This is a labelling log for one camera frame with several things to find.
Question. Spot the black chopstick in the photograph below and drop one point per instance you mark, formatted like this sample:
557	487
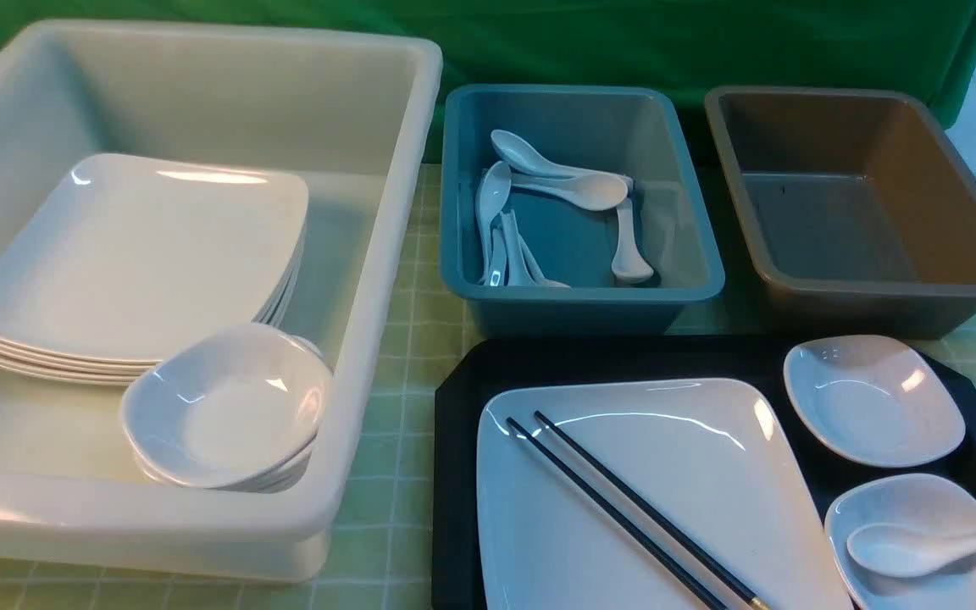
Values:
694	585
742	590

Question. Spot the white square rice plate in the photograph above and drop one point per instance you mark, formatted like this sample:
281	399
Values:
708	454

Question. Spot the small white bowl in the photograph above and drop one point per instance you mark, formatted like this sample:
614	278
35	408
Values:
873	400
918	501

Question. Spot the white ceramic soup spoon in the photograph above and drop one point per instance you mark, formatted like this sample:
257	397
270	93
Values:
900	552

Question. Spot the white spoons bottom in bin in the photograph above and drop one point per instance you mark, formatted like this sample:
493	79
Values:
510	261

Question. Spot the white spoon left in bin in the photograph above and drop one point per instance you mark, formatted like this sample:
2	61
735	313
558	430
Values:
491	197

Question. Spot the white spoon in bin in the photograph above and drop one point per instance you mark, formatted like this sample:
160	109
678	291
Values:
491	197
628	265
519	153
591	192

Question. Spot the teal plastic bin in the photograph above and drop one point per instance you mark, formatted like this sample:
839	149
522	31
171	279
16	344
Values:
630	131

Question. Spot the white spoon right in bin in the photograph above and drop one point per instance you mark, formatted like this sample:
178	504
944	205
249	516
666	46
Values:
628	265

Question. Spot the white spoon top in bin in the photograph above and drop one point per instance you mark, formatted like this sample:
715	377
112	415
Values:
519	153

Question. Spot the stack of small white bowls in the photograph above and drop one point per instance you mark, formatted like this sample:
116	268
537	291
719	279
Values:
238	411

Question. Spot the green checkered tablecloth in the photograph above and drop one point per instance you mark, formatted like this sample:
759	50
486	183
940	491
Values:
380	550

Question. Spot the green backdrop cloth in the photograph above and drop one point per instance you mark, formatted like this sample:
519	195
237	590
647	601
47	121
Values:
925	49

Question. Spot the stack of white square plates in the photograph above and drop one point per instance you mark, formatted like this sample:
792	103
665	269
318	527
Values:
131	259

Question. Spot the brown plastic bin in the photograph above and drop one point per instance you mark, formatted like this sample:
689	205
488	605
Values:
858	213

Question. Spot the large white plastic tub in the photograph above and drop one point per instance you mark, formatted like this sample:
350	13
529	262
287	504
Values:
350	109

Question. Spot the black serving tray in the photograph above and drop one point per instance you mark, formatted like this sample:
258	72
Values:
510	363

